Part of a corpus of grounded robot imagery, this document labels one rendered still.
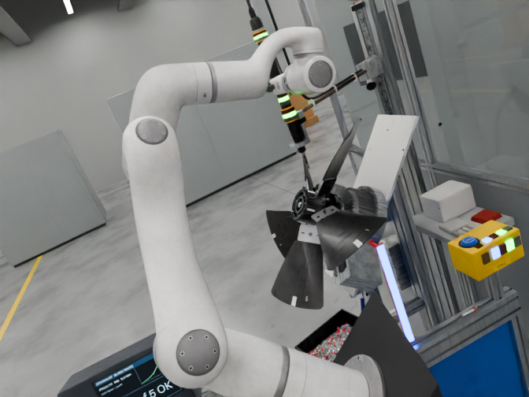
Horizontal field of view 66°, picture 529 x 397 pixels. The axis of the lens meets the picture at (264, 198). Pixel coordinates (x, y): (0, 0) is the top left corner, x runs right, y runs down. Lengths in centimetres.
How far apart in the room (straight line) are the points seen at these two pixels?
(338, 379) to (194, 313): 31
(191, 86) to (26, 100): 1272
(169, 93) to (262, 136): 632
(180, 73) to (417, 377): 74
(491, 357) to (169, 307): 107
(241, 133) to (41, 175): 371
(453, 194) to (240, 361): 126
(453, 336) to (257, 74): 91
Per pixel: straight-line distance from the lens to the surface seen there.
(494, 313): 142
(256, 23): 130
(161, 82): 90
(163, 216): 79
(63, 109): 1346
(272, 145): 727
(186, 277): 76
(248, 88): 96
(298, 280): 148
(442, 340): 134
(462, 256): 128
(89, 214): 848
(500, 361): 155
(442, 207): 182
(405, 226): 171
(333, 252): 125
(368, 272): 144
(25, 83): 1361
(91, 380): 105
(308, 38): 104
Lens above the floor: 173
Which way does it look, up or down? 17 degrees down
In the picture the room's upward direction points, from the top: 22 degrees counter-clockwise
